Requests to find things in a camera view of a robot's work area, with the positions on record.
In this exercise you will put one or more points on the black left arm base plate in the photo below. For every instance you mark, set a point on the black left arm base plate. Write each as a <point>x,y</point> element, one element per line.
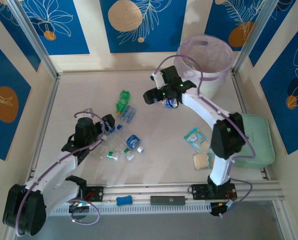
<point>96,193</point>

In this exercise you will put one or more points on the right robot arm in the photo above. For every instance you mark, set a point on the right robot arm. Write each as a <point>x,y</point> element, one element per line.
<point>228,137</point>

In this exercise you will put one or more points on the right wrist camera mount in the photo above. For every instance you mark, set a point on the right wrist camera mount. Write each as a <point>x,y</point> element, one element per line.
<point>156,78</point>

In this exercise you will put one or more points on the small circuit board with LEDs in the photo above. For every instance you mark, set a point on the small circuit board with LEDs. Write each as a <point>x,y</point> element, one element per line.
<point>79,205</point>
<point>219,208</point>

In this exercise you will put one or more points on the clear bottle with blue cap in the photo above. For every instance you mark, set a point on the clear bottle with blue cap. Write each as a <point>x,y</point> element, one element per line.
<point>120,127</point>

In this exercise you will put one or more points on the cream waste bin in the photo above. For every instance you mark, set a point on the cream waste bin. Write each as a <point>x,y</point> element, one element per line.
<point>209,87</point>

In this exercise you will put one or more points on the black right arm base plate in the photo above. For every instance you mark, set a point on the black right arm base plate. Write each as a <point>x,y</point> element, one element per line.
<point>197,192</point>

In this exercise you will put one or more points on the Pepsi label plastic bottle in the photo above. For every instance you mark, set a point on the Pepsi label plastic bottle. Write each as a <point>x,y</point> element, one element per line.
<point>170,103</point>

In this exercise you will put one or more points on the aluminium frame rail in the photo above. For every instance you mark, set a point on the aluminium frame rail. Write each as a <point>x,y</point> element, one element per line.
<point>143,192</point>

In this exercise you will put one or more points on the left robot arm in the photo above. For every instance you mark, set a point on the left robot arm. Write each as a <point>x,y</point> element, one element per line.
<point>24,215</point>

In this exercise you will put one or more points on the aluminium frame post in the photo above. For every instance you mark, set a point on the aluminium frame post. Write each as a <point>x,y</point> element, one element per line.
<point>265,15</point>
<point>35,37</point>

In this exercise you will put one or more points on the blue bone-shaped sponge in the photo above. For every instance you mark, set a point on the blue bone-shaped sponge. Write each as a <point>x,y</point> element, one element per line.
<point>124,200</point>

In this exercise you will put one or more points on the clear cracker packet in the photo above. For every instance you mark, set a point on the clear cracker packet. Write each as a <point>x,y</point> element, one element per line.
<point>201,161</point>

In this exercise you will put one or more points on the mint green tray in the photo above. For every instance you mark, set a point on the mint green tray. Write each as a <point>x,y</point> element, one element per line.
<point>259,140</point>

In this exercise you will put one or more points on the green plastic bottle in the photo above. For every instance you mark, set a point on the green plastic bottle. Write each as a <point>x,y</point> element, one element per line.
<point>123,100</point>

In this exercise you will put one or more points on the clear bottle with green label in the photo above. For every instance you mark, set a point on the clear bottle with green label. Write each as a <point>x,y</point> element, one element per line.
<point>110,155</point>
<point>128,153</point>

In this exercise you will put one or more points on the light blue snack packet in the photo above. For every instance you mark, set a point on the light blue snack packet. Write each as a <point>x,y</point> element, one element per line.
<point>196,138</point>

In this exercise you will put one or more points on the clear bottle with blue label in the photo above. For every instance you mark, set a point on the clear bottle with blue label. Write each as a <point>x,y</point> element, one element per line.
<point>128,113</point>
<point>111,129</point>
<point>132,140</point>

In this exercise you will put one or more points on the white bin with pink liner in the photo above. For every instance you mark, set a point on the white bin with pink liner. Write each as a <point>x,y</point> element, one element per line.
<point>208,57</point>

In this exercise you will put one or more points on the black rectangular device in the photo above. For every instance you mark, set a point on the black rectangular device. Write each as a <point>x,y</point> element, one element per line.
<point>167,200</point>

